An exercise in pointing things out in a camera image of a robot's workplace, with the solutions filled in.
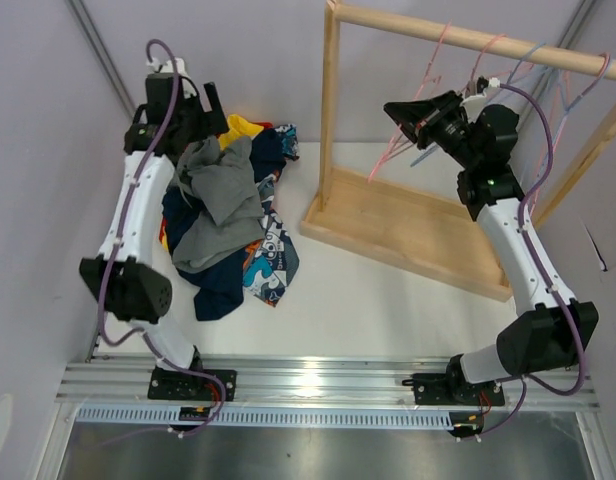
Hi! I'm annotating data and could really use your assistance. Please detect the wooden clothes rack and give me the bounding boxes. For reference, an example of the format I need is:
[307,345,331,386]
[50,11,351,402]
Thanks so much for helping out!
[300,1,616,301]

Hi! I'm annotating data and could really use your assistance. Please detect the pink hanger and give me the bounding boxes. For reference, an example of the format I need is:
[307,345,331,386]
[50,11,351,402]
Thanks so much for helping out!
[387,33,507,161]
[530,52,612,211]
[367,20,454,184]

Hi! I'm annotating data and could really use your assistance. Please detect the grey shorts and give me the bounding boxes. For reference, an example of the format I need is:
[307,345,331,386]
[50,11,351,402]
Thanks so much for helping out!
[162,136,263,273]

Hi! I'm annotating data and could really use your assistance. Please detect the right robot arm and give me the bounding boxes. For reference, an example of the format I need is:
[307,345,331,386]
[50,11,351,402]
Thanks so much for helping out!
[384,91,599,404]

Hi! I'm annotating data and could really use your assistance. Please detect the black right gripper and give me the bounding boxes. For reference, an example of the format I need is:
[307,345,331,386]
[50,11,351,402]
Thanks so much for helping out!
[384,91,481,171]

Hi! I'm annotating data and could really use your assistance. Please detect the navy blue shorts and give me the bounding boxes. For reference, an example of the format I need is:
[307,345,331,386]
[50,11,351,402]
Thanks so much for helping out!
[160,127,289,322]

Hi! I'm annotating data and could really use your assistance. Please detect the aluminium mounting rail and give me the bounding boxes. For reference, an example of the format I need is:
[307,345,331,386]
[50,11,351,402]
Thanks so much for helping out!
[55,357,599,411]

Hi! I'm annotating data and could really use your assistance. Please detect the yellow shorts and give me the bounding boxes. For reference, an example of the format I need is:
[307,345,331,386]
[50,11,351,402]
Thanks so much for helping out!
[218,114,273,150]

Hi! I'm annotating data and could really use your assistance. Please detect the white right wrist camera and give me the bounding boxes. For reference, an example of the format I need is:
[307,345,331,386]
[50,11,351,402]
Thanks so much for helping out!
[462,76,501,108]

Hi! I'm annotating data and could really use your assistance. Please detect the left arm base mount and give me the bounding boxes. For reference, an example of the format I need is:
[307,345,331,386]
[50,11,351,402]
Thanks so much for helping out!
[147,366,237,402]

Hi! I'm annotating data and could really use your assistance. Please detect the patterned blue orange shorts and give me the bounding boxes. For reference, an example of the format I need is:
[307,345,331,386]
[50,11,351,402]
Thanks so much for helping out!
[243,124,300,307]

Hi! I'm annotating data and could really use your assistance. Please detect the slotted cable duct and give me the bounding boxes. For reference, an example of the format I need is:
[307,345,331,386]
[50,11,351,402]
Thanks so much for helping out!
[76,404,477,431]

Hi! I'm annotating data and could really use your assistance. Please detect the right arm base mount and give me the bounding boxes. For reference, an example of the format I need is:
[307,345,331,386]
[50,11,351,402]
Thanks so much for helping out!
[401,373,506,407]

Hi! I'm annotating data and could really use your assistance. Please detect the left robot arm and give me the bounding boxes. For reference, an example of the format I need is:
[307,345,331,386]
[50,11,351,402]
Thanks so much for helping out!
[79,73,228,400]

